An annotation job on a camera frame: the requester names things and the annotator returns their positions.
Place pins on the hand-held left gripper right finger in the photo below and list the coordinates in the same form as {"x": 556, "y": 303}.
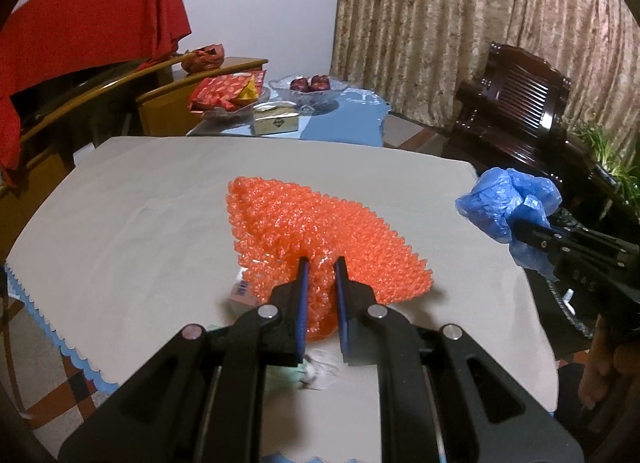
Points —
{"x": 341, "y": 303}

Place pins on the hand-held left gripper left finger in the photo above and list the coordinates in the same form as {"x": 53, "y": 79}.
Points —
{"x": 301, "y": 303}

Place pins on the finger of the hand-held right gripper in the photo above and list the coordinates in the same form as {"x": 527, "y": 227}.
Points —
{"x": 535, "y": 238}

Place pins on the blue plastic bag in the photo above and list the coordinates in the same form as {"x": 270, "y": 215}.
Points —
{"x": 492, "y": 203}

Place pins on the trash bin with black bag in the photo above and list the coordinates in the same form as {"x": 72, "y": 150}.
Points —
{"x": 550, "y": 313}

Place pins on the orange foam net sleeve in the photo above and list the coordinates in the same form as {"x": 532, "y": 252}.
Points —
{"x": 310, "y": 223}

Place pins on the person's right hand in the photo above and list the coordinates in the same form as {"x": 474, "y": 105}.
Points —
{"x": 600, "y": 368}

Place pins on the small white carton box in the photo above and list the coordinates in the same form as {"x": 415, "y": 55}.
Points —
{"x": 242, "y": 290}

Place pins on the large green rubber glove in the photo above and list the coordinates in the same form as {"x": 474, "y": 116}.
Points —
{"x": 285, "y": 374}

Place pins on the dark wooden plant stand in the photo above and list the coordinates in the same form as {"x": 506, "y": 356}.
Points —
{"x": 602, "y": 193}

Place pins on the potted green plant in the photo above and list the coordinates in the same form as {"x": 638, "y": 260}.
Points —
{"x": 600, "y": 148}

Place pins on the dark wooden armchair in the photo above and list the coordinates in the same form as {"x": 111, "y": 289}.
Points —
{"x": 505, "y": 108}

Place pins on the table with beige cloth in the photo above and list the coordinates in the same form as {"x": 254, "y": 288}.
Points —
{"x": 150, "y": 223}

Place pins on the beige tissue box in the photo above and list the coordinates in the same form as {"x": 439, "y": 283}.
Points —
{"x": 275, "y": 120}

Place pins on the blue table cloth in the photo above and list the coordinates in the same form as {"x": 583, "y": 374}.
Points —
{"x": 345, "y": 118}

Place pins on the glass coffee table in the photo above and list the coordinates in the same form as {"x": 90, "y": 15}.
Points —
{"x": 220, "y": 125}

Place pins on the glass fruit bowl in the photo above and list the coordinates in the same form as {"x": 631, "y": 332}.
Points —
{"x": 310, "y": 100}

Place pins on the glass snack bowl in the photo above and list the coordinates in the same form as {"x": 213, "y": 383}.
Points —
{"x": 225, "y": 114}

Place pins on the red apple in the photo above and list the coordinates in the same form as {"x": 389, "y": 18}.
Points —
{"x": 320, "y": 83}
{"x": 300, "y": 84}

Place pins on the red snack packet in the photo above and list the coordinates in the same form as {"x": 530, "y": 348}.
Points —
{"x": 215, "y": 90}

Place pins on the beige patterned curtain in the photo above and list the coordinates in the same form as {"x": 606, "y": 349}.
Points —
{"x": 450, "y": 18}

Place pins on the wooden television cabinet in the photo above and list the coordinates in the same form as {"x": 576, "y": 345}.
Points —
{"x": 165, "y": 108}

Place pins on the red bag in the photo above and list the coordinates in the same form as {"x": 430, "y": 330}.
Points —
{"x": 202, "y": 58}

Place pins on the black television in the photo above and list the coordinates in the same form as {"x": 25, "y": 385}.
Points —
{"x": 60, "y": 93}

